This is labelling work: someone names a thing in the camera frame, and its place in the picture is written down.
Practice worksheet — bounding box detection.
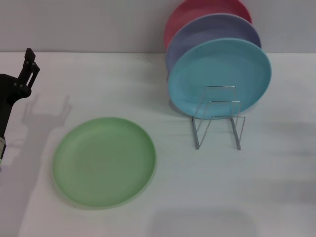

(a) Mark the red round plate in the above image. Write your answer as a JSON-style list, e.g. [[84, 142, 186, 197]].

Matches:
[[164, 0, 253, 54]]

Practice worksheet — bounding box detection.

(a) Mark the purple round plate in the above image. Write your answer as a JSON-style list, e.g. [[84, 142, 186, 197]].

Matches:
[[165, 13, 262, 75]]

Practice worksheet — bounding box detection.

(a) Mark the chrome wire plate rack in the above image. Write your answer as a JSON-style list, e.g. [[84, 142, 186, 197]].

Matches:
[[191, 85, 246, 151]]

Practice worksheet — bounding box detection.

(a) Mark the green round plate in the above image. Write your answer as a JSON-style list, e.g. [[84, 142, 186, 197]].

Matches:
[[52, 117, 157, 210]]

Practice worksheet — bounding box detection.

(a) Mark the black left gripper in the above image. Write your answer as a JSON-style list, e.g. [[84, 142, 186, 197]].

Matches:
[[0, 47, 40, 137]]

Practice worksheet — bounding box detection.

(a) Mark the light blue round plate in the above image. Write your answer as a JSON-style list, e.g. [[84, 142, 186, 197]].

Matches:
[[167, 37, 272, 120]]

